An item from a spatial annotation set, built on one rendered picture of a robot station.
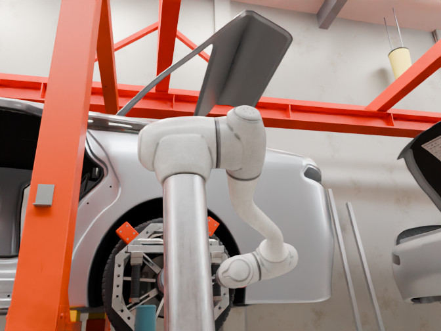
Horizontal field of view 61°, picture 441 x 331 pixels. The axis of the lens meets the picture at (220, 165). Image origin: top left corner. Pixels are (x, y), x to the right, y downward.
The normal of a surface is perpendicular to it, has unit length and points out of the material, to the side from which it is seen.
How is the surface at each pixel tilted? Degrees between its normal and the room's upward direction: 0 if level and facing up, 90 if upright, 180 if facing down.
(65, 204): 90
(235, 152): 141
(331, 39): 90
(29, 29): 90
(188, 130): 85
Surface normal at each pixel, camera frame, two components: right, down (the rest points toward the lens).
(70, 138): 0.20, -0.37
